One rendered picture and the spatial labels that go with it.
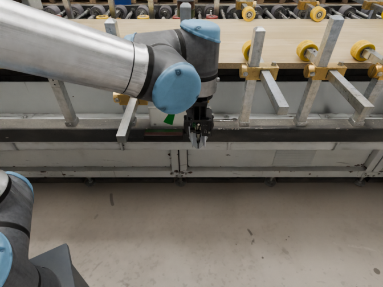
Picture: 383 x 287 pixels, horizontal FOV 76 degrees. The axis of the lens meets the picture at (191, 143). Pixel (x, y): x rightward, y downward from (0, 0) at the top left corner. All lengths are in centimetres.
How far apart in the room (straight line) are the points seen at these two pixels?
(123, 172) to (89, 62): 133
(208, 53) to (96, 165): 130
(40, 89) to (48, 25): 106
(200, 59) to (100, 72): 26
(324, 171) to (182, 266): 108
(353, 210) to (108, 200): 159
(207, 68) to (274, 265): 118
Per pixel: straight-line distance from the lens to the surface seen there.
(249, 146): 122
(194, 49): 56
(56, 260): 91
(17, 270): 69
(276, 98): 80
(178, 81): 40
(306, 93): 110
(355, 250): 175
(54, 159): 180
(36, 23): 38
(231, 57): 122
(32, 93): 147
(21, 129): 129
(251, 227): 159
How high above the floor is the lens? 135
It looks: 41 degrees down
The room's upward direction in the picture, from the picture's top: straight up
